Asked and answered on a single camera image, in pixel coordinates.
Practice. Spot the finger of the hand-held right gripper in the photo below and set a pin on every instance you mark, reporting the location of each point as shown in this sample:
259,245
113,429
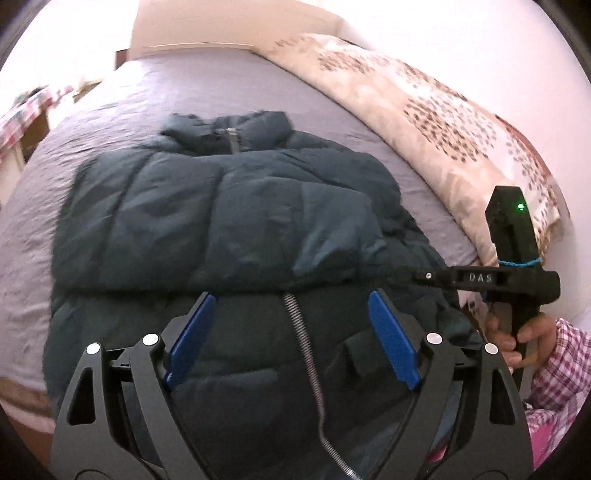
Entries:
420,276

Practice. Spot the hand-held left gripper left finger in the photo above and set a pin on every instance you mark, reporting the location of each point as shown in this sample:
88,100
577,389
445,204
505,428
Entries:
191,337

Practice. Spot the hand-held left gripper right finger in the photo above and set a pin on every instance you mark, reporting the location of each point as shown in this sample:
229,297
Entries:
392,337

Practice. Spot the dark teal puffer jacket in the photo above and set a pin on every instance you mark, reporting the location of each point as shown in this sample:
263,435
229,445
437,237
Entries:
207,207

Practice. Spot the person's right forearm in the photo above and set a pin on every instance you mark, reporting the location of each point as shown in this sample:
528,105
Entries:
563,355

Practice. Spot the person's right hand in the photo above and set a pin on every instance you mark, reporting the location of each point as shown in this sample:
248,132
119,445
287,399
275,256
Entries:
538,330

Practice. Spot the beige floral blanket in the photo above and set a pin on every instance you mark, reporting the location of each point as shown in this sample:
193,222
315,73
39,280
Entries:
415,120

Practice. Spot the pink plaid pajama clothing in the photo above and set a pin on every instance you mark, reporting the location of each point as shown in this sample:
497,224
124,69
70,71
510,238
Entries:
549,429

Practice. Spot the brown mattress pad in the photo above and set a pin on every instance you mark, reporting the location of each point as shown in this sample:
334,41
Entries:
23,406

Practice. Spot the purple quilted bed cover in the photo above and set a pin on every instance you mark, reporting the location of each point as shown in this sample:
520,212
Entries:
115,106

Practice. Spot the table with plaid tablecloth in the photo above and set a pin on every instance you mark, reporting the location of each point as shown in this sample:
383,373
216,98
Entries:
27,110

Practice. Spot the dark bedside cabinet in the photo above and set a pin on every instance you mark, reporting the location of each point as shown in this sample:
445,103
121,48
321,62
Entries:
121,59

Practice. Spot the cream bed headboard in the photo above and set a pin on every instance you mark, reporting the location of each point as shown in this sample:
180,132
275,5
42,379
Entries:
207,23

